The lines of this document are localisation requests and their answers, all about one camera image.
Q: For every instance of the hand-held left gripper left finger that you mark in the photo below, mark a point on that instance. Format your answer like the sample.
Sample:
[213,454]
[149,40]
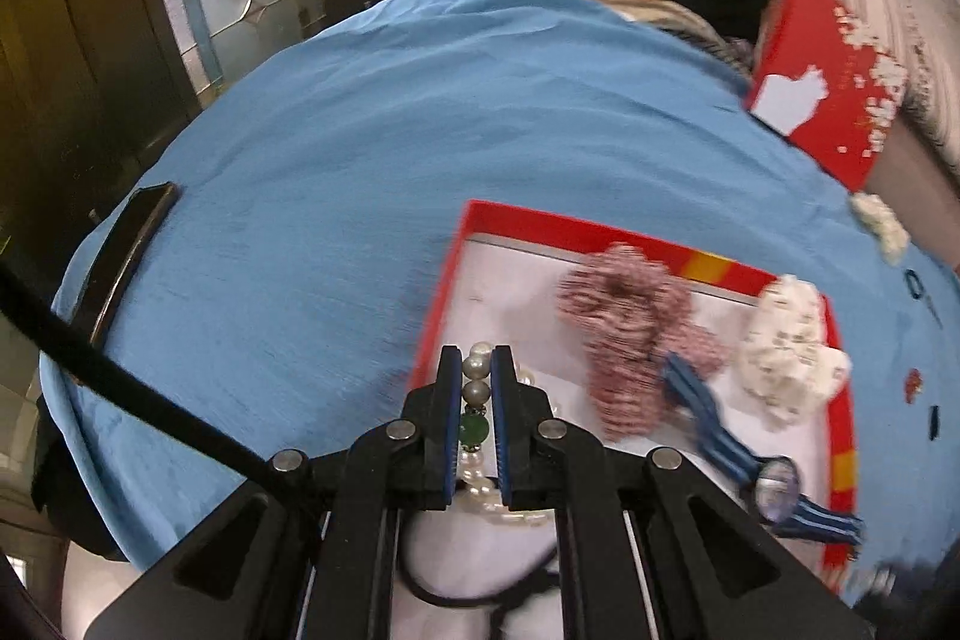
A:
[450,430]

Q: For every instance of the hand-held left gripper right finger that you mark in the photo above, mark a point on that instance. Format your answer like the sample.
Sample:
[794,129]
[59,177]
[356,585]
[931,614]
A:
[501,430]

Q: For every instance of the red gift box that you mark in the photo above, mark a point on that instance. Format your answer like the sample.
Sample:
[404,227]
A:
[510,280]

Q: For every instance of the red plaid scrunchie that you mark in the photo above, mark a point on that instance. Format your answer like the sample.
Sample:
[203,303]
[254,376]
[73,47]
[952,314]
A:
[630,340]

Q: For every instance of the blue striped wristwatch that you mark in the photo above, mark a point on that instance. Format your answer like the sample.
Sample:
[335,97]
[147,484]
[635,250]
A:
[720,437]

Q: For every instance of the white cherry print scrunchie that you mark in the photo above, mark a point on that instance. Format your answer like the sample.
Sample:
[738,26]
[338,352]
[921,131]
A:
[791,347]

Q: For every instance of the blue blanket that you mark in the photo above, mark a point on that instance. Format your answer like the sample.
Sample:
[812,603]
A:
[390,160]

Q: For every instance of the black smartphone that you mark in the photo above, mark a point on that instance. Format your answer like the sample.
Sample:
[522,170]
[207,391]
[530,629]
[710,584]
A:
[124,257]

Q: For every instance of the small red hair accessory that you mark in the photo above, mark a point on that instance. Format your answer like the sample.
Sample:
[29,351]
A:
[913,385]

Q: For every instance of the cream dotted scrunchie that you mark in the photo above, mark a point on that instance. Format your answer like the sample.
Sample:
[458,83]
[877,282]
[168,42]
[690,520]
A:
[879,227]

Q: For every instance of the black hair clip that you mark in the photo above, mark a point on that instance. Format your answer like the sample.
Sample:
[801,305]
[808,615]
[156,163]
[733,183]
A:
[916,286]

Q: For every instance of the brown patterned scarf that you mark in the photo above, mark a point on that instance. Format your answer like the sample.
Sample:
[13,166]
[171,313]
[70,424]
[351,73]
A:
[660,6]

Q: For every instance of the red box lid white blossoms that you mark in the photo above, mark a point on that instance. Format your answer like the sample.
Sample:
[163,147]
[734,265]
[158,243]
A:
[817,85]

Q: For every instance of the brown sofa backrest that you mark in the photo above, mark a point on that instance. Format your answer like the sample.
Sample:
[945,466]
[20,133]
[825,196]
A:
[922,190]

